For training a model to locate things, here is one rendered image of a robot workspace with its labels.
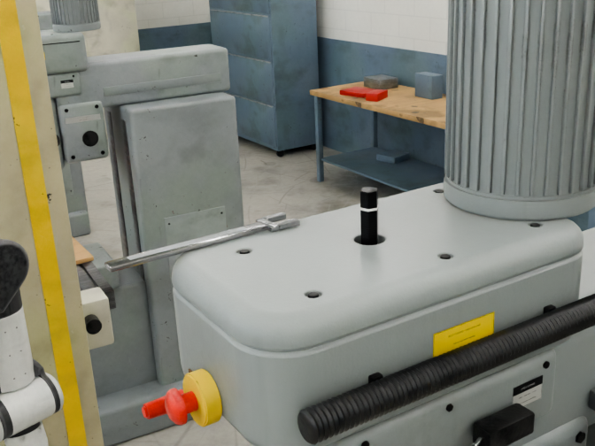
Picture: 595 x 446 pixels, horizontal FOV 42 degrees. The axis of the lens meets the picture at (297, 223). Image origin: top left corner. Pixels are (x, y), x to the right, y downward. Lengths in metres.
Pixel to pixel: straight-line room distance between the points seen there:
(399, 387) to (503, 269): 0.19
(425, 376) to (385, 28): 6.94
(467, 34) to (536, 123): 0.13
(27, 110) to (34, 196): 0.27
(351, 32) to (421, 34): 1.07
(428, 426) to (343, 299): 0.21
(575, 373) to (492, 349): 0.25
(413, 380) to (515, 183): 0.30
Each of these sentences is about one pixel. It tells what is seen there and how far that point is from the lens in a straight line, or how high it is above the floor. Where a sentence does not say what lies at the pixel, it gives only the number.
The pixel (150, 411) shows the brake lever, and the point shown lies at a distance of 0.97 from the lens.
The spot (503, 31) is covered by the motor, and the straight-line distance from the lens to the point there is 0.94.
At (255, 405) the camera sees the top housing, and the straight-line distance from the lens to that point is 0.79.
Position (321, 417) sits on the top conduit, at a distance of 0.76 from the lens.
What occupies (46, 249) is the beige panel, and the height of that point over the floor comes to 1.32.
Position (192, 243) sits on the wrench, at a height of 1.90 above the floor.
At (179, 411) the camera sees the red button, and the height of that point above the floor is 1.76.
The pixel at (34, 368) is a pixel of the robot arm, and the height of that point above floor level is 1.51.
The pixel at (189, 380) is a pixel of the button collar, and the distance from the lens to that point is 0.87.
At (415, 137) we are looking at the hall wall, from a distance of 7.49.
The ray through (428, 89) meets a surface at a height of 0.96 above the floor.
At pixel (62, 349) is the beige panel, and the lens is 2.77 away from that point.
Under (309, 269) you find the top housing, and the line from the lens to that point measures 0.84.
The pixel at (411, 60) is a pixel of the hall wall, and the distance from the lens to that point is 7.40.
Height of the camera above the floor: 2.23
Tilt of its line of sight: 20 degrees down
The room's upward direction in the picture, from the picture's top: 3 degrees counter-clockwise
